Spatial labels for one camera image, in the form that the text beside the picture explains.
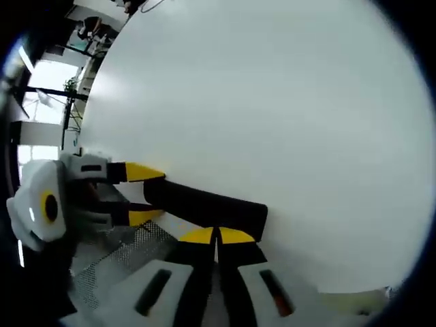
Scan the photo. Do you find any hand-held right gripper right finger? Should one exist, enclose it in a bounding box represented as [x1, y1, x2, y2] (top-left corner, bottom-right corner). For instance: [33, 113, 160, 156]
[217, 226, 341, 327]

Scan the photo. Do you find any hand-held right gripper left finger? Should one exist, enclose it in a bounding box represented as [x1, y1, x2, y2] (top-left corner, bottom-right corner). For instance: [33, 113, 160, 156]
[59, 227, 219, 327]

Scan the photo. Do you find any black remote control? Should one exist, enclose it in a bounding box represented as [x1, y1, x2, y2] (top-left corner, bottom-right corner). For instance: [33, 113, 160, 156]
[142, 179, 269, 243]

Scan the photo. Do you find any grey mesh chair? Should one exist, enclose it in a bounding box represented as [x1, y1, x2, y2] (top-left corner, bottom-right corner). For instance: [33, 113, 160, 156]
[69, 217, 181, 307]

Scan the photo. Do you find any small background plant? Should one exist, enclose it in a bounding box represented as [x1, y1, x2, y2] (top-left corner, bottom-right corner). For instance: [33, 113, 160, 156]
[64, 76, 81, 93]

